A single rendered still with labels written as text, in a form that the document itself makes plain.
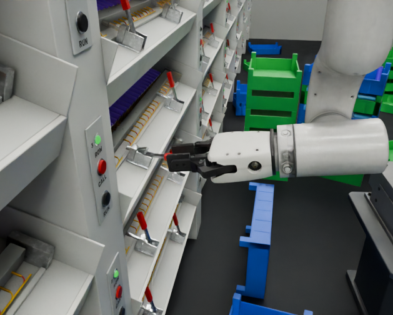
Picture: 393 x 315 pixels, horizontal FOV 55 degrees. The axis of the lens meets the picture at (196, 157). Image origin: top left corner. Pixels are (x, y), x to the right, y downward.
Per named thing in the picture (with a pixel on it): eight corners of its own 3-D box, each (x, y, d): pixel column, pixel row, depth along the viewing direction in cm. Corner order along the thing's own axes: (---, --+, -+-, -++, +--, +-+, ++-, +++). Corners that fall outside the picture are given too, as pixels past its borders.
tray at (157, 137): (190, 103, 107) (203, 72, 103) (114, 246, 55) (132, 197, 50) (125, 74, 107) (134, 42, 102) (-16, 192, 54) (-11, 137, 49)
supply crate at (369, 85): (387, 82, 156) (392, 62, 153) (382, 95, 141) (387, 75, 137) (313, 72, 169) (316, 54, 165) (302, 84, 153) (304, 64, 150)
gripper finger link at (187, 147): (210, 160, 65) (174, 162, 67) (213, 151, 68) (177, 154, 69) (208, 143, 64) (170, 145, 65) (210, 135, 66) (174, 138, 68)
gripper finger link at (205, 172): (218, 184, 56) (192, 174, 60) (250, 161, 60) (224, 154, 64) (217, 177, 55) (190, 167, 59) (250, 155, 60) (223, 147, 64)
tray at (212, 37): (219, 49, 168) (232, 19, 161) (196, 92, 115) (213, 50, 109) (177, 30, 167) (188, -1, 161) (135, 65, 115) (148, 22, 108)
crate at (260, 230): (268, 232, 134) (245, 229, 135) (273, 184, 124) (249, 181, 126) (263, 299, 108) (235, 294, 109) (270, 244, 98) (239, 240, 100)
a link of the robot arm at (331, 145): (291, 114, 62) (294, 139, 55) (378, 106, 60) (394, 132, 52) (293, 158, 66) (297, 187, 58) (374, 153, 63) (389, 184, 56)
